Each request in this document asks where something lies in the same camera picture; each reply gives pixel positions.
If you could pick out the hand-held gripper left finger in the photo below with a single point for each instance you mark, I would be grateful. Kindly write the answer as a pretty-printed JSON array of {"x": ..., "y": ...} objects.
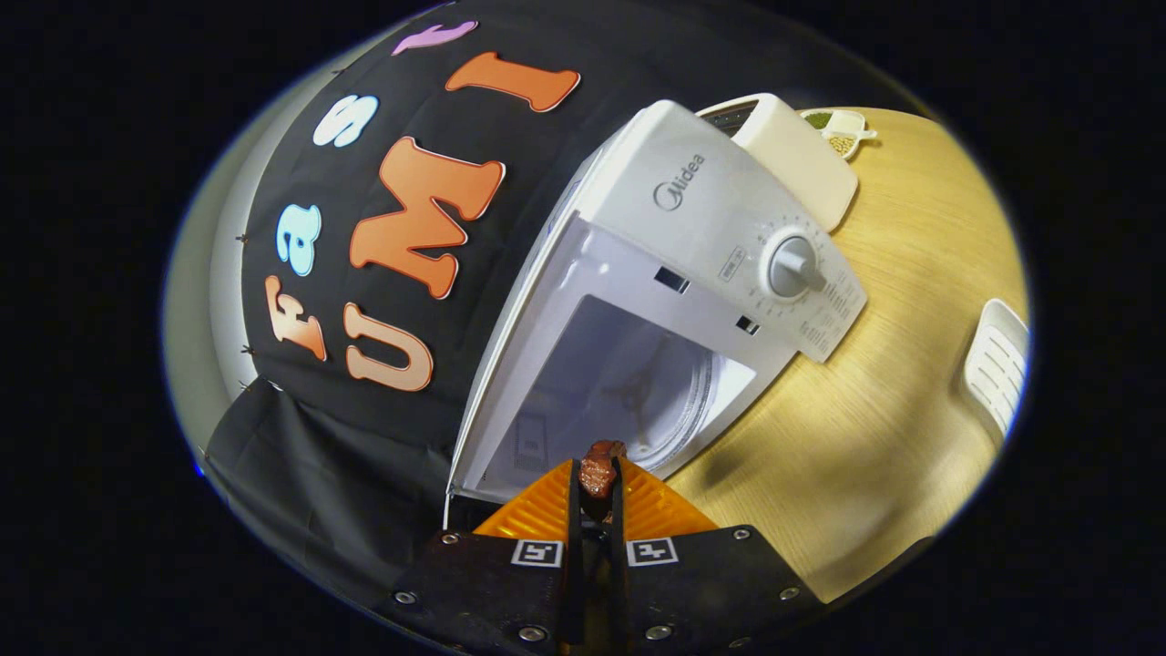
[{"x": 492, "y": 583}]

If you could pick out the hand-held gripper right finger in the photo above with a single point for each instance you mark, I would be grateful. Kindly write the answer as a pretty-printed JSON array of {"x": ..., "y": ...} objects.
[{"x": 710, "y": 583}]

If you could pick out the reddish brown meat slice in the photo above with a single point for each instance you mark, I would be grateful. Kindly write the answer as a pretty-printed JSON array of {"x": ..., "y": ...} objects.
[{"x": 598, "y": 472}]

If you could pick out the white microwave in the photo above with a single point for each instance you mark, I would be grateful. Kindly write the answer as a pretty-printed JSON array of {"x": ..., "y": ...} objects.
[{"x": 674, "y": 228}]

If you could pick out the white ribbed plate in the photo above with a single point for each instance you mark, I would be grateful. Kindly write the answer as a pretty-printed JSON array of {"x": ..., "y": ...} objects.
[{"x": 996, "y": 364}]

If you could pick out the cream toaster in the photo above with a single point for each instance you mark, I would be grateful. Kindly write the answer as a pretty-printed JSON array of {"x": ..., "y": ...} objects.
[{"x": 802, "y": 155}]

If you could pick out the divided dish of beans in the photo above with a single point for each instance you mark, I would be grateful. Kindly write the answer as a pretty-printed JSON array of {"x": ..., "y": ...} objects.
[{"x": 840, "y": 137}]

